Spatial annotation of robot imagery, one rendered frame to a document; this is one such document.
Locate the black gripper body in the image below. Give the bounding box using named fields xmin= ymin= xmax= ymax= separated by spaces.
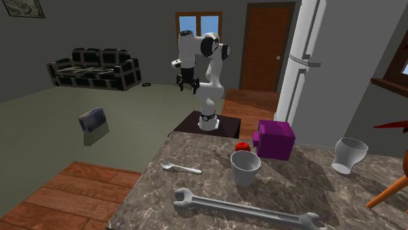
xmin=177 ymin=66 xmax=199 ymax=85

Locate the dark robot stand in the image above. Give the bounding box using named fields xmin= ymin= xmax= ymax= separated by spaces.
xmin=173 ymin=110 xmax=242 ymax=139

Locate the red apple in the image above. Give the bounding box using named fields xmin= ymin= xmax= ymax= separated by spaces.
xmin=235 ymin=141 xmax=251 ymax=153

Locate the brown wooden door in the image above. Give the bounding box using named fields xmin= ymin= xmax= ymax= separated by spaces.
xmin=239 ymin=2 xmax=297 ymax=93

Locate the white spoon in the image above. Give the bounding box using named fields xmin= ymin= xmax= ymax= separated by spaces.
xmin=160 ymin=161 xmax=203 ymax=174

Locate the black checked sofa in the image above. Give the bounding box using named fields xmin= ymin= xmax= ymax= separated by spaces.
xmin=46 ymin=48 xmax=143 ymax=92

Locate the white cup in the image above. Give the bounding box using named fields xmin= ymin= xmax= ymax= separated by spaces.
xmin=230 ymin=150 xmax=262 ymax=188

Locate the purple box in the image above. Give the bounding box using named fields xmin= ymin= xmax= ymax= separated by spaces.
xmin=252 ymin=120 xmax=296 ymax=161

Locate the white refrigerator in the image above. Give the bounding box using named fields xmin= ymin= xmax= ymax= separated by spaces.
xmin=274 ymin=0 xmax=328 ymax=127

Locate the grey wrench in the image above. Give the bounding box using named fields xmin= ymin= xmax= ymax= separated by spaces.
xmin=173 ymin=188 xmax=326 ymax=230

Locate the white vase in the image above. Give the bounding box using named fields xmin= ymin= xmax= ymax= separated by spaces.
xmin=330 ymin=137 xmax=369 ymax=175

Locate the dark wooden framed window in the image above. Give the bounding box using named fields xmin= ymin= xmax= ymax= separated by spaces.
xmin=370 ymin=30 xmax=408 ymax=98

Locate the dark red flat shape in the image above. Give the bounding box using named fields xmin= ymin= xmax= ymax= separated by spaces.
xmin=373 ymin=120 xmax=408 ymax=133

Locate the orange wooden stick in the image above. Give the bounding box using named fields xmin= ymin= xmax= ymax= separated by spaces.
xmin=365 ymin=149 xmax=408 ymax=210

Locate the framed wall picture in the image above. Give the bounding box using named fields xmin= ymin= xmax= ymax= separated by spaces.
xmin=1 ymin=0 xmax=46 ymax=19

